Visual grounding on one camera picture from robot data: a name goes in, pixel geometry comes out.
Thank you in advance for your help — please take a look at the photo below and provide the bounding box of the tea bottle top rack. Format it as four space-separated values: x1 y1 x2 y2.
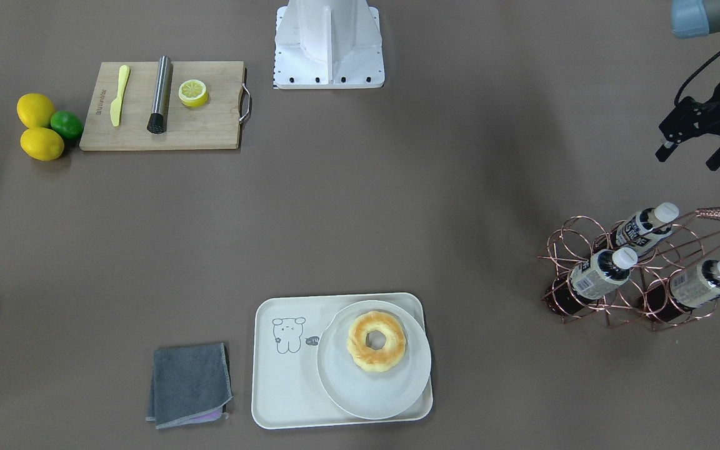
609 202 679 258

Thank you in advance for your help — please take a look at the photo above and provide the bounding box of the tea bottle rack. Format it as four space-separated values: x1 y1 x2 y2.
544 247 638 316
646 259 720 324
609 202 679 258

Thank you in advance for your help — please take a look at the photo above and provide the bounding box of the tea bottle middle rack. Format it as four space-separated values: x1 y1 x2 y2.
544 247 638 316

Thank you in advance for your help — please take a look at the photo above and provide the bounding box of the cream serving tray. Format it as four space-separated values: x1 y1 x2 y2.
251 292 433 429

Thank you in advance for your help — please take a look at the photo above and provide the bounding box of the white round plate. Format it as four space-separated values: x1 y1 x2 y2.
316 299 432 421

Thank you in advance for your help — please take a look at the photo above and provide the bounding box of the wooden cutting board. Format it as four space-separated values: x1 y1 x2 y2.
78 60 249 151

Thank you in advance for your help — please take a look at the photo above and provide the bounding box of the half lemon slice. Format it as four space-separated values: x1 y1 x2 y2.
177 79 209 108

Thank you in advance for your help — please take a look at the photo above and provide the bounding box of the steel muddler black tip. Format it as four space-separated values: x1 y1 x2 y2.
146 55 173 134

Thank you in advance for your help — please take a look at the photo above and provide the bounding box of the grey folded cloth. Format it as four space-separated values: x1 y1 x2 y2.
145 342 233 429

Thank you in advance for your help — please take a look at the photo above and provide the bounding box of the yellow plastic knife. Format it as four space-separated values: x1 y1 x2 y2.
109 64 131 128

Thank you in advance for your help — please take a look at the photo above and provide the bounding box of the green lime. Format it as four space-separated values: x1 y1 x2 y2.
49 111 84 141

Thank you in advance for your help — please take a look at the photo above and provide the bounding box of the yellow lemon lower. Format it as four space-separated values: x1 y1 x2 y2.
20 127 65 161

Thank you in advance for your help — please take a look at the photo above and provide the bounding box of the yellow lemon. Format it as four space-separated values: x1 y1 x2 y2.
16 93 56 129
20 127 65 161

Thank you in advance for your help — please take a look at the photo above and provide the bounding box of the yellow lemon upper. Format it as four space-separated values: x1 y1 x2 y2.
16 93 56 129

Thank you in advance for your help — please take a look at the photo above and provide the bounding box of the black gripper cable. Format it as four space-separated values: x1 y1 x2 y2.
674 24 720 107

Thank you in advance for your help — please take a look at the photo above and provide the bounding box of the copper wire bottle rack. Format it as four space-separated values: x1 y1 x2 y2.
538 207 720 331

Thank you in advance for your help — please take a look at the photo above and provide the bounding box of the glazed ring donut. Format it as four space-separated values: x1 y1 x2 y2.
346 311 408 373

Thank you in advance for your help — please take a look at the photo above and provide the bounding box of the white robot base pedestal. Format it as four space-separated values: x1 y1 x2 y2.
272 1 386 89

